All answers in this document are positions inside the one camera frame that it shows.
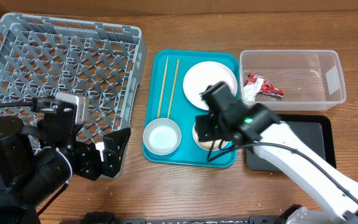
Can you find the grey bowl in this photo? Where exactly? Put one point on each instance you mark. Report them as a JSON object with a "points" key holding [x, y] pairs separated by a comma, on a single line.
{"points": [[162, 136]]}

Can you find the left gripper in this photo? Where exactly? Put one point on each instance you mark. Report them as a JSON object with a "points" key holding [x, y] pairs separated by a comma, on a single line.
{"points": [[93, 167]]}

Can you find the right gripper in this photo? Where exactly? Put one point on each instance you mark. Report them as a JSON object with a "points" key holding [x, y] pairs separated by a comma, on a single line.
{"points": [[202, 124]]}

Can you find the large white plate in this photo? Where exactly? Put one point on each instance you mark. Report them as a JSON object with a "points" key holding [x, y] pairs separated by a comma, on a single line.
{"points": [[203, 75]]}

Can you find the clear plastic bin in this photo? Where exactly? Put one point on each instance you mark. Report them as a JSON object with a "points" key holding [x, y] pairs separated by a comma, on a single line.
{"points": [[311, 80]]}

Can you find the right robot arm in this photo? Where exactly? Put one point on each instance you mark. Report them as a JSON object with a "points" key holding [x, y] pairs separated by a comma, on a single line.
{"points": [[261, 130]]}

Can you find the red snack wrapper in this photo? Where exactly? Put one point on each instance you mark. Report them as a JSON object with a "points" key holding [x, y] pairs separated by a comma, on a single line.
{"points": [[256, 84]]}

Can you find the wooden chopstick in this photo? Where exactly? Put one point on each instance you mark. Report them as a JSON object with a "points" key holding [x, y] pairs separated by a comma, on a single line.
{"points": [[173, 88], [162, 88]]}

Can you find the teal plastic tray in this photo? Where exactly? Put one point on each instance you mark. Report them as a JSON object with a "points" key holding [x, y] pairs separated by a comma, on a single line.
{"points": [[178, 79]]}

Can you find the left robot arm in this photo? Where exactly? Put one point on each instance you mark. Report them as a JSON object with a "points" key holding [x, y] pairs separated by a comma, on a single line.
{"points": [[36, 165]]}

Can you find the black rectangular tray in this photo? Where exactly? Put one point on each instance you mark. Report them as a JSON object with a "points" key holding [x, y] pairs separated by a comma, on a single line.
{"points": [[314, 130]]}

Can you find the grey plastic dish rack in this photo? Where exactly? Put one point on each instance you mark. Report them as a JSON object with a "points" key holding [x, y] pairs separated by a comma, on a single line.
{"points": [[42, 56]]}

